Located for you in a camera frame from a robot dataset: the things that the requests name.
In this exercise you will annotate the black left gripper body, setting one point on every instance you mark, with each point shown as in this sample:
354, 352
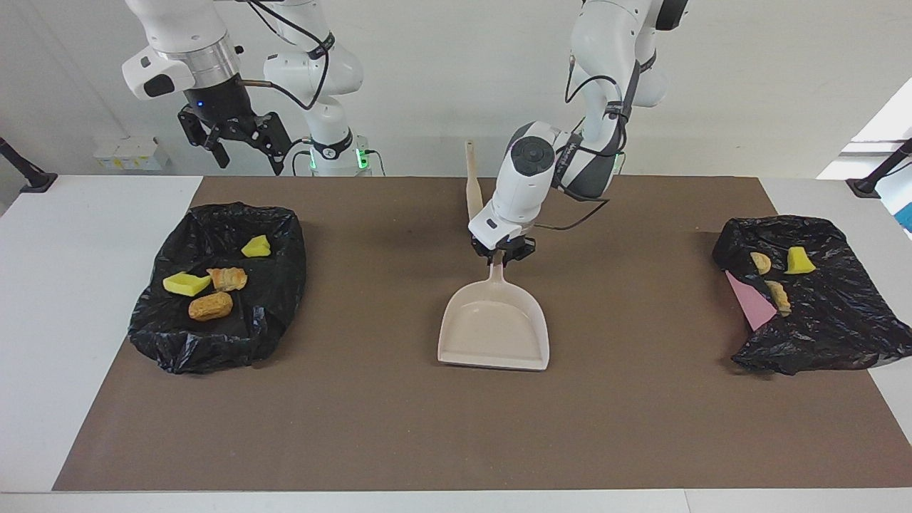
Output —
524, 248

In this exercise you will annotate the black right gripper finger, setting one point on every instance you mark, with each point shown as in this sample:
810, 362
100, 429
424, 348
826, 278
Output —
199, 132
276, 139

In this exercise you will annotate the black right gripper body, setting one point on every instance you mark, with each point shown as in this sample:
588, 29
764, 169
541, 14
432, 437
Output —
217, 103

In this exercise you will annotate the beige dustpan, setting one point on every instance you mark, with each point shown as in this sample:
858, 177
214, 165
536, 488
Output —
495, 328

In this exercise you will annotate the beige hand brush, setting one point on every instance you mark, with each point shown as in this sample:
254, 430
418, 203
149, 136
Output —
472, 189

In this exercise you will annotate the striped croissant piece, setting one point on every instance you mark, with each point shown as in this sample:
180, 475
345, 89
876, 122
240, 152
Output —
228, 278

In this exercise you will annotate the notched yellow sponge piece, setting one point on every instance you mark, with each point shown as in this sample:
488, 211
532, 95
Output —
187, 284

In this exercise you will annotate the brown bread roll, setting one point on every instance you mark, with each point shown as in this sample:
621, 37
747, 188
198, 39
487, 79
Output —
211, 306

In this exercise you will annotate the pale yellow elongated cracker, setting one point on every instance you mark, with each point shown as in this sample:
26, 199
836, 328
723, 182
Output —
779, 296

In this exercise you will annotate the small yellow sponge piece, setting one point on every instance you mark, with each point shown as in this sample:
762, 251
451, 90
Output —
799, 262

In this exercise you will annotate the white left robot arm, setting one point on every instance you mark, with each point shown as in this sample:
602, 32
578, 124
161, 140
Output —
531, 171

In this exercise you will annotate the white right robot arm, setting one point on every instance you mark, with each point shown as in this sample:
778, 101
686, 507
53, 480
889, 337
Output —
185, 35

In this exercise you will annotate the pink bin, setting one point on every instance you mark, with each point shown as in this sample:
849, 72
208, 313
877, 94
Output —
752, 303

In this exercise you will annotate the black bag over pink bin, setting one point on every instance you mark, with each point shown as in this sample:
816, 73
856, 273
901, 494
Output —
833, 320

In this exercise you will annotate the white box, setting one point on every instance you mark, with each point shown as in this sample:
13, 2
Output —
132, 153

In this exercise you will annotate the black stand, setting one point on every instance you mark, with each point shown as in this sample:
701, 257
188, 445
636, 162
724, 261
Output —
28, 174
873, 182

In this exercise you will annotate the brown table mat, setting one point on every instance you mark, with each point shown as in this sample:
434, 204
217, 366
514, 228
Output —
427, 427

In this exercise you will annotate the blue object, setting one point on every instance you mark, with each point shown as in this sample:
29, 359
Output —
905, 214

